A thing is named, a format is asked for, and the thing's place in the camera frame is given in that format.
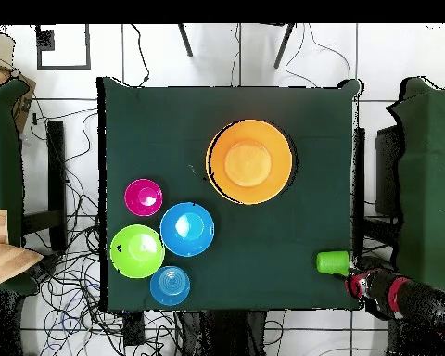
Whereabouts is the black stand base with knob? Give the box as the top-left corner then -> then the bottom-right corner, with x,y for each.
29,254 -> 61,284

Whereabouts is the dark green table cloth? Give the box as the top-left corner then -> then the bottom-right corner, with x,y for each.
96,76 -> 364,312

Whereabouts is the black square frame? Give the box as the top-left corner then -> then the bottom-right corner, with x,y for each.
35,23 -> 92,71

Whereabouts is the green plastic cup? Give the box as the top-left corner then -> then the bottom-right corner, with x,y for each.
315,250 -> 350,278

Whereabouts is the small pink plastic bowl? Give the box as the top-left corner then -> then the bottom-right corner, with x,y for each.
124,178 -> 164,217

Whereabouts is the tan cardboard sheet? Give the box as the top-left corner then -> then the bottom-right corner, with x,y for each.
0,208 -> 45,293

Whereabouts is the thin black floor cable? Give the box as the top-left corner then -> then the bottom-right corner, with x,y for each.
130,23 -> 152,85

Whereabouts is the blue plastic bowl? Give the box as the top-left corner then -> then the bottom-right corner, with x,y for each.
159,202 -> 215,258

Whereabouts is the black floor stand bar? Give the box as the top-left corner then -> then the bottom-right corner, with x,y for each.
21,120 -> 69,253

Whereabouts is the small translucent blue bowl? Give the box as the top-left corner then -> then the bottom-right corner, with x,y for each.
149,265 -> 191,307

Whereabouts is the black tripod leg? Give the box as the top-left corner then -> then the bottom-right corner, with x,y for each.
176,23 -> 195,59
273,23 -> 297,70

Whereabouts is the green cloth covered table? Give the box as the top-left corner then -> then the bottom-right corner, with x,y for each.
387,76 -> 445,294
0,79 -> 38,298

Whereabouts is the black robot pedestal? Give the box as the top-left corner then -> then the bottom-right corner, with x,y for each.
179,311 -> 268,356

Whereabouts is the black box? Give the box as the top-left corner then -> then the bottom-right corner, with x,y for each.
374,124 -> 406,217

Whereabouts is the large orange plastic bowl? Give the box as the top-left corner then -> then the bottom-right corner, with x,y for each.
207,119 -> 295,206
206,138 -> 238,203

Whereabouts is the large green plastic bowl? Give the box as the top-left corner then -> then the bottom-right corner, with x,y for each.
109,223 -> 166,279

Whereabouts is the black power strip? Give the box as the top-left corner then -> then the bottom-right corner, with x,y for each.
122,311 -> 146,348

